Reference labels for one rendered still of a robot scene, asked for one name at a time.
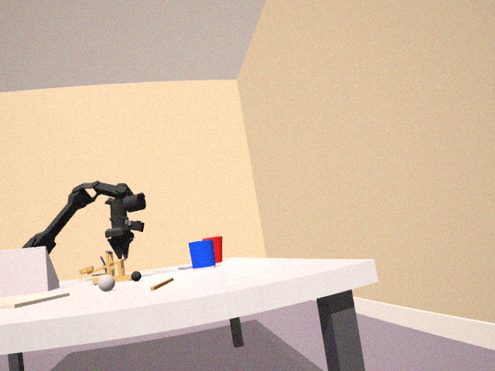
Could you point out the red cup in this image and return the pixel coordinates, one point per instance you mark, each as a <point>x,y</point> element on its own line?
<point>217,244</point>

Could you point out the tan wooden stick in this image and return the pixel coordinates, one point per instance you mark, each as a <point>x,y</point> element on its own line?
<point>161,284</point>

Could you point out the grey ball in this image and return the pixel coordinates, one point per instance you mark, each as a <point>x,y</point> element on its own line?
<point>106,283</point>

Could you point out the black ball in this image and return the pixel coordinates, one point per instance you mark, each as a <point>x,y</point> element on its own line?
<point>136,276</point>

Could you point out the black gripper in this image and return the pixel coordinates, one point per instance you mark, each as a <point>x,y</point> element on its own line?
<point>120,238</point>

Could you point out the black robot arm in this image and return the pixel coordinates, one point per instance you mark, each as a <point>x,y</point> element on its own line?
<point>124,201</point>

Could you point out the blue mug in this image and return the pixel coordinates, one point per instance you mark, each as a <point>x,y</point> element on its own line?
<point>202,254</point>

